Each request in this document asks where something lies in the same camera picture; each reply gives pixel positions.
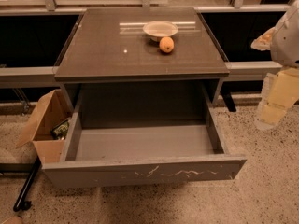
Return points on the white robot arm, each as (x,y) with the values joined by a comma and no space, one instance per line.
(284,48)

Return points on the orange fruit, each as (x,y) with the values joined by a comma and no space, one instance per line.
(166,44)

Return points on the open grey top drawer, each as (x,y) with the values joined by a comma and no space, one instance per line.
(134,138)

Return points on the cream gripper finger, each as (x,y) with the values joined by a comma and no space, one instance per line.
(279,93)
(264,41)

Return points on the white bowl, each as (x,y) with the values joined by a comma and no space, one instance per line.
(159,29)

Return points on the black floor stand leg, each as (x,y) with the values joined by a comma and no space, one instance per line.
(31,169)

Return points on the grey cabinet with glass top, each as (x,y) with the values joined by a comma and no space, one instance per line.
(111,52)

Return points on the brown cardboard box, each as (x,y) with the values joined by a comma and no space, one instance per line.
(51,109)

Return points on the dark snack packet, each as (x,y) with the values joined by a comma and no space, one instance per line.
(59,132)

